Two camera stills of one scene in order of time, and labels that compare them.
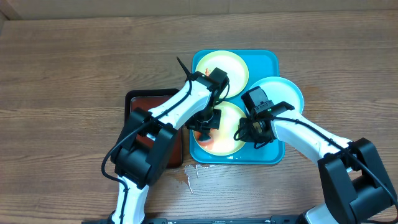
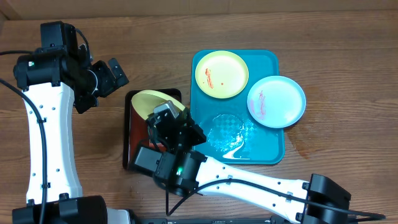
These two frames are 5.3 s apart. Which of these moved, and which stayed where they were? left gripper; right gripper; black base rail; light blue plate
Moved: right gripper; left gripper
Stayed: black base rail; light blue plate
